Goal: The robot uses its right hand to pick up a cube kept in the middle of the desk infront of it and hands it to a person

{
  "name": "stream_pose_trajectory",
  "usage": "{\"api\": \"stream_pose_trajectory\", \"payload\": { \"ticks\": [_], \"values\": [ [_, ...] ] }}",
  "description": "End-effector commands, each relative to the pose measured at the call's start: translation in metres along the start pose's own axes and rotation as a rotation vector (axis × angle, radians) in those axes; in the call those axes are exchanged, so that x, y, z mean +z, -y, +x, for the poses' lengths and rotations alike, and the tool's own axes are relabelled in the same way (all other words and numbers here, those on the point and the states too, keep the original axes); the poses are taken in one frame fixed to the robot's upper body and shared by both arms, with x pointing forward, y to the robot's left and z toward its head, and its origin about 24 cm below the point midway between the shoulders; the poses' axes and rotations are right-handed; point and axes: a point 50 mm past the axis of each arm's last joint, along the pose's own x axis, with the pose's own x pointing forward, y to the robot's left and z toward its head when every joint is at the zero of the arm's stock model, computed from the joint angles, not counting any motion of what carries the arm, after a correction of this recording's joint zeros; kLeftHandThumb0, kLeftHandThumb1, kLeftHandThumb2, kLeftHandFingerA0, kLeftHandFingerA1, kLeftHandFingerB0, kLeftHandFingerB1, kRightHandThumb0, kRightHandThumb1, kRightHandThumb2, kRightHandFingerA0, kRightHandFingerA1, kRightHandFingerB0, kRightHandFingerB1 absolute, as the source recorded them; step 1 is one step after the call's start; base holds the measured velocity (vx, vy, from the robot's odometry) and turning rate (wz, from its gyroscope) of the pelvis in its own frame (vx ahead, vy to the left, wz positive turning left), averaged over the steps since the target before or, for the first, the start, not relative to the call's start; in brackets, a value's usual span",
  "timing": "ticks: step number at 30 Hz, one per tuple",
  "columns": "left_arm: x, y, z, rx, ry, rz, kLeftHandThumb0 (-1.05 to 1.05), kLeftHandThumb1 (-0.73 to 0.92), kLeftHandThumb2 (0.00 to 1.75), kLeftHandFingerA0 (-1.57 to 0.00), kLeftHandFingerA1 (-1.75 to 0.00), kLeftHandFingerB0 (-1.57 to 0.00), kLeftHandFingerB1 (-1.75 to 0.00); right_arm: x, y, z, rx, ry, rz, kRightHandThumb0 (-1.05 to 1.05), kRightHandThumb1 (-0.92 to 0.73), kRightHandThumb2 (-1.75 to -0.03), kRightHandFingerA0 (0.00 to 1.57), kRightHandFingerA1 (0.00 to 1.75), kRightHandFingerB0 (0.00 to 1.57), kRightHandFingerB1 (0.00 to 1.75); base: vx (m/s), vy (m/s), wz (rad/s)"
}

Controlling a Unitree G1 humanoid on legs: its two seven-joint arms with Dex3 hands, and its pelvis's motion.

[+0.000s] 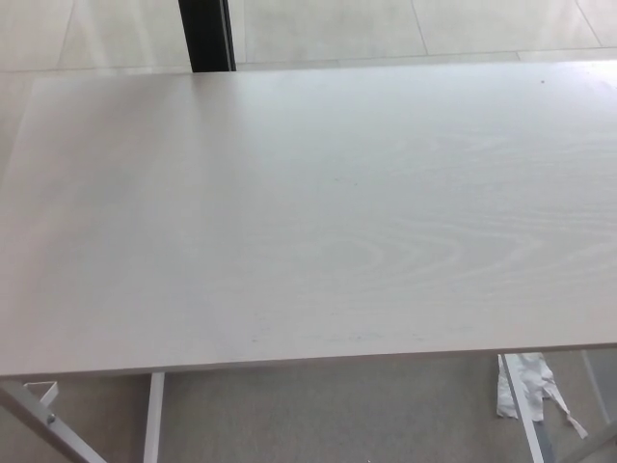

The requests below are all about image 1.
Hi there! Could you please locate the black vertical post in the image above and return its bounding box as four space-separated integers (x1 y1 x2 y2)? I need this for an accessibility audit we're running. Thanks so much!
177 0 238 74

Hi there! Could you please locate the white straight table leg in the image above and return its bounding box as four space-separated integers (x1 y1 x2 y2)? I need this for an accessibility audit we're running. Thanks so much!
142 371 167 463

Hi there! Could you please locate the white metal bracket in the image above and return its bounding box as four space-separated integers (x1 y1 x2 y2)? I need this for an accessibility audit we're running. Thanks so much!
22 380 61 412

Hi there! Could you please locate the white slanted table leg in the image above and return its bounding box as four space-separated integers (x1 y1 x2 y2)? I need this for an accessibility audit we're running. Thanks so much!
497 354 547 463

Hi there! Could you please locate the torn white paper scrap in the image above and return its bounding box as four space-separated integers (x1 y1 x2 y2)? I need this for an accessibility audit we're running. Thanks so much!
495 352 590 441

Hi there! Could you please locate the grey diagonal table brace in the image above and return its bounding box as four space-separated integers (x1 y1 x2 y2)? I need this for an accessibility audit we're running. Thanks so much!
0 381 108 463

